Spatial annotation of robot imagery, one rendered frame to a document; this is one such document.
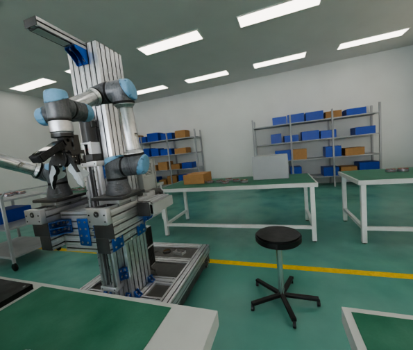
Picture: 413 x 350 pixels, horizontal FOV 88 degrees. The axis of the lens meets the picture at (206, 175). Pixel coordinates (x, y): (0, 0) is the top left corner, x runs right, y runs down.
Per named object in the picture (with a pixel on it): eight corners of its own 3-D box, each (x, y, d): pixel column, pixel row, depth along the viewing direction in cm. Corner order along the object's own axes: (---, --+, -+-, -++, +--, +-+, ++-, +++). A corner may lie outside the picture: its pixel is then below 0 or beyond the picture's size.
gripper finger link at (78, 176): (98, 180, 80) (84, 161, 81) (85, 182, 74) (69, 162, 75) (93, 185, 81) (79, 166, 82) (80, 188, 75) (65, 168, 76)
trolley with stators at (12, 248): (21, 246, 354) (9, 186, 344) (64, 250, 320) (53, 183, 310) (-28, 265, 298) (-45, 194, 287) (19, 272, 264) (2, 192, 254)
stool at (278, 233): (257, 278, 203) (252, 221, 198) (314, 283, 187) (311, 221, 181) (249, 322, 153) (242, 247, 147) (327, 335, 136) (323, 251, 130)
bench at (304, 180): (186, 218, 416) (182, 180, 409) (311, 219, 343) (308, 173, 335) (162, 237, 332) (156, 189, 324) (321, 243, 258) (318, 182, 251)
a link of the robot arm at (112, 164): (114, 176, 138) (110, 155, 137) (132, 175, 136) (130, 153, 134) (101, 179, 127) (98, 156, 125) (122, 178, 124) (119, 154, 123)
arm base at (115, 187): (117, 191, 142) (115, 176, 141) (137, 190, 137) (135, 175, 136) (100, 196, 128) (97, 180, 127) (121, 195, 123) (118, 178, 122)
